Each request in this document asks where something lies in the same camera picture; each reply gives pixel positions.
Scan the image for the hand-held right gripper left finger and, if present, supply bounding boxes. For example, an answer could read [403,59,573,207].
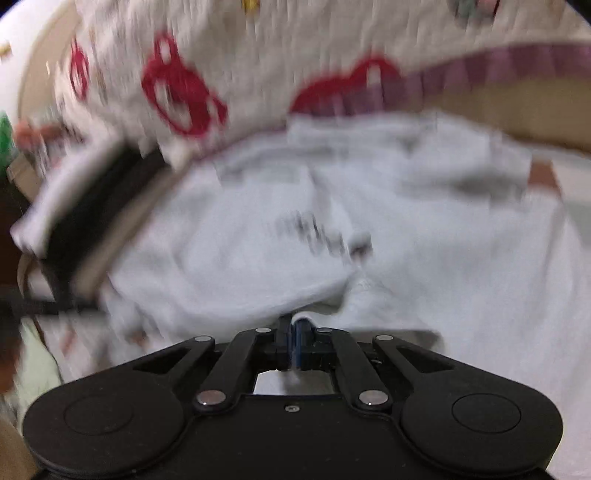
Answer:
[131,316,294,414]

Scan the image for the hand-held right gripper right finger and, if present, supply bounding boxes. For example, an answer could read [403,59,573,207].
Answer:
[293,316,455,414]

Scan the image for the light grey sweatshirt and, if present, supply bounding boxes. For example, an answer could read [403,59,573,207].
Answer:
[60,113,568,379]

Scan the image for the light green cloth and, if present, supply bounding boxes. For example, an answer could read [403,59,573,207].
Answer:
[18,323,61,407]

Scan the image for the brown wooden dresser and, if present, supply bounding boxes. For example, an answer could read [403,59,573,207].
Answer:
[0,185,28,287]

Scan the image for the black folded garment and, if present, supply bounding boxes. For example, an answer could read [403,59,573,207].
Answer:
[41,148,158,301]

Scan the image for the cream nightstand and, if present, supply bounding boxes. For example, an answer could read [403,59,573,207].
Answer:
[7,157,42,199]

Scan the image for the dark grey folded garment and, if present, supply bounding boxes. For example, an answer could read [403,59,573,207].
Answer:
[69,152,174,301]

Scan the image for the grey rabbit plush toy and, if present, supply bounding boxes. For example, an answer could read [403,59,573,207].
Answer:
[14,117,63,155]

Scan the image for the beige bed headboard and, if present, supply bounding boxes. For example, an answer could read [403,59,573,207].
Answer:
[18,0,79,125]

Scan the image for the bear print quilted bedspread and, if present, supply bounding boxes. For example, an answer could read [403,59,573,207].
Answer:
[55,0,591,153]

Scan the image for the checkered dog print rug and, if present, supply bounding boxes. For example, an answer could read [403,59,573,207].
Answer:
[18,148,591,480]

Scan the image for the beige bed frame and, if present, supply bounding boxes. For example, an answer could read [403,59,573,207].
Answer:
[434,78,591,153]

